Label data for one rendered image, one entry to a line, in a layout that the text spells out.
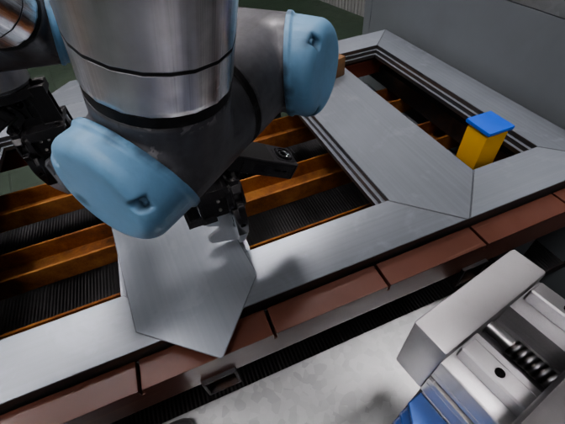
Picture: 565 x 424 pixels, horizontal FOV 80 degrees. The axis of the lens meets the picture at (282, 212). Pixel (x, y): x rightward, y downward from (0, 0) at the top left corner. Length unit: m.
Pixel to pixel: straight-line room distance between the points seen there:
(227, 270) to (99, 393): 0.22
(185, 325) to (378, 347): 0.33
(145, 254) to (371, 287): 0.35
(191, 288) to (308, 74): 0.36
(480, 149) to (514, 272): 0.43
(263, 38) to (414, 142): 0.53
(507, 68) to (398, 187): 0.47
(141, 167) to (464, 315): 0.28
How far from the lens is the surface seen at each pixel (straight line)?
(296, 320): 0.49
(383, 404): 0.62
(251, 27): 0.28
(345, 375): 0.62
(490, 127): 0.76
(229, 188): 0.44
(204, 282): 0.52
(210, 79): 0.17
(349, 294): 0.51
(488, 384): 0.33
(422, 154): 0.73
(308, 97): 0.27
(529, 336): 0.39
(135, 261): 0.58
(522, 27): 0.98
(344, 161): 0.71
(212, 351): 0.47
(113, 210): 0.20
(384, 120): 0.81
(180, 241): 0.58
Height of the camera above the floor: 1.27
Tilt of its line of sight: 47 degrees down
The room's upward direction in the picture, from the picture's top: 5 degrees counter-clockwise
